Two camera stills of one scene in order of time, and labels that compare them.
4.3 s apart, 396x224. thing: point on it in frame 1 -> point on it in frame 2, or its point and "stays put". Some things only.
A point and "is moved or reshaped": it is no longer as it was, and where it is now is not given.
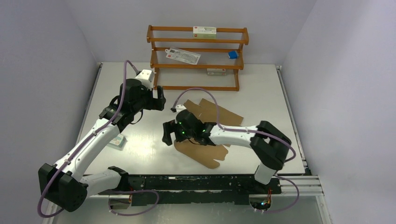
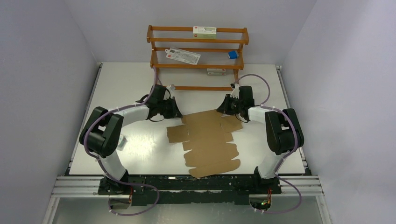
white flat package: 179,54 stays put
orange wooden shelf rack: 182,63 stays put
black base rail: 158,190 stays put
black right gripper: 169,127 -> 224,107
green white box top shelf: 206,32 stays put
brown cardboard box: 205,155 is moved or reshaped
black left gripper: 154,103 -> 175,113
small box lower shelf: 215,72 stays put
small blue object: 232,54 stays put
